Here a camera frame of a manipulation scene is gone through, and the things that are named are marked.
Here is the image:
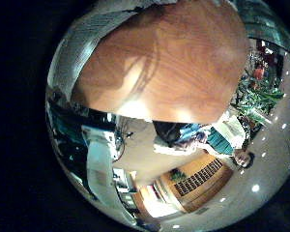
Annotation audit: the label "white striped cloth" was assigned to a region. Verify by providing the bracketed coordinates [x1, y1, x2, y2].
[47, 0, 178, 100]

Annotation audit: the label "person in teal shirt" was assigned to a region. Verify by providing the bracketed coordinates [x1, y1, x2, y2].
[153, 120, 257, 170]

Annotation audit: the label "wooden cabinet with grid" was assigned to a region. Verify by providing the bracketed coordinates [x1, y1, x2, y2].
[158, 154, 235, 214]

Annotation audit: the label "green potted plants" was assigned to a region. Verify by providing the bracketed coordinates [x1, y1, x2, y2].
[230, 69, 286, 130]

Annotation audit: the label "person in red top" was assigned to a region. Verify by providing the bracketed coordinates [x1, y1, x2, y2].
[252, 63, 268, 82]

